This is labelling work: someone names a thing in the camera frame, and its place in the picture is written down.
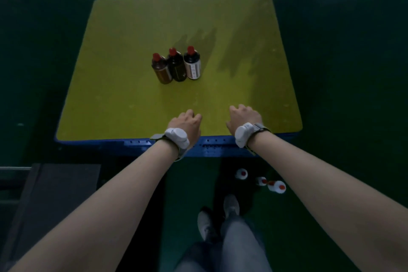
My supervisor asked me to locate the dark metal platform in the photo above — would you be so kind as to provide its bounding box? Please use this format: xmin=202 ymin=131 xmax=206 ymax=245
xmin=0 ymin=163 xmax=102 ymax=263

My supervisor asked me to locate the dark bottle red cap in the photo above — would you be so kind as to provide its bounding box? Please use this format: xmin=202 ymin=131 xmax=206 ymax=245
xmin=167 ymin=47 xmax=188 ymax=83

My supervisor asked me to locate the white label dark bottle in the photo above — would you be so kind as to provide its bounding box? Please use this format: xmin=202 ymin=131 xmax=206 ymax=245
xmin=183 ymin=45 xmax=202 ymax=80

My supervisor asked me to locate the person's left hand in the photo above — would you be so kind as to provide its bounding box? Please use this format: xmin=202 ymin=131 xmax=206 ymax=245
xmin=167 ymin=109 xmax=203 ymax=148

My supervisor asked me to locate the white left wrist tracker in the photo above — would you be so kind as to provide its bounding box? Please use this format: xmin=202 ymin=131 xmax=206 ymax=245
xmin=150 ymin=127 xmax=191 ymax=162

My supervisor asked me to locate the person's right leg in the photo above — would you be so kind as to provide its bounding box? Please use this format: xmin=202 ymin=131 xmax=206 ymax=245
xmin=220 ymin=211 xmax=273 ymax=272

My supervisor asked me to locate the white right wrist tracker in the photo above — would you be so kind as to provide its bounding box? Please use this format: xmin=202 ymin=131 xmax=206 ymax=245
xmin=234 ymin=122 xmax=272 ymax=156

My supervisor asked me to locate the person's left forearm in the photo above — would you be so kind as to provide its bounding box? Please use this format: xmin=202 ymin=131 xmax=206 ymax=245
xmin=9 ymin=139 xmax=180 ymax=272

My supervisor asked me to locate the person's left leg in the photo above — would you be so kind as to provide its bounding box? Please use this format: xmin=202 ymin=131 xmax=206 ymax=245
xmin=173 ymin=224 xmax=224 ymax=272

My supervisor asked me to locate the yellow table blue rim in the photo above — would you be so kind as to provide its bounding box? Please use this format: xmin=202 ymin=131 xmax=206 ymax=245
xmin=54 ymin=0 xmax=303 ymax=158

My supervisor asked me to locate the person's right forearm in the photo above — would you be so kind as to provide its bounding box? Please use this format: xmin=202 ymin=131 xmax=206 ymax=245
xmin=247 ymin=130 xmax=408 ymax=272

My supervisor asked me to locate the brown bottle red cap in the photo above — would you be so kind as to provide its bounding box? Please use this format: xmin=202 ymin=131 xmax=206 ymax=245
xmin=151 ymin=53 xmax=173 ymax=85

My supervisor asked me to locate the person's leg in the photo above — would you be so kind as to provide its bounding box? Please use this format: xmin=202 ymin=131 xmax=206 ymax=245
xmin=220 ymin=211 xmax=273 ymax=272
xmin=173 ymin=224 xmax=224 ymax=272

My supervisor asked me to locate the white wrist tracker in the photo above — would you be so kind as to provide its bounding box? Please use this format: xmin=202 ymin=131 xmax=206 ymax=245
xmin=234 ymin=122 xmax=272 ymax=156
xmin=150 ymin=127 xmax=191 ymax=162

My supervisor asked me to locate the grey right shoe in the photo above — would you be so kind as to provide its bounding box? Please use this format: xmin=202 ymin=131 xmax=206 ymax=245
xmin=223 ymin=194 xmax=240 ymax=220

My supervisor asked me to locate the person's right hand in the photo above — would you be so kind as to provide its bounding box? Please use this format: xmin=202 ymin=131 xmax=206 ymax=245
xmin=225 ymin=104 xmax=264 ymax=135

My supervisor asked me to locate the grey shoe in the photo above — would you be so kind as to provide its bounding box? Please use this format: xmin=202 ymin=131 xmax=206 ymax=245
xmin=197 ymin=210 xmax=213 ymax=241
xmin=223 ymin=194 xmax=240 ymax=220

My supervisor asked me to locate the grey left shoe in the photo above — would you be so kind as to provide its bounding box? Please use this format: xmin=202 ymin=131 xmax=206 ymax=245
xmin=197 ymin=210 xmax=213 ymax=241

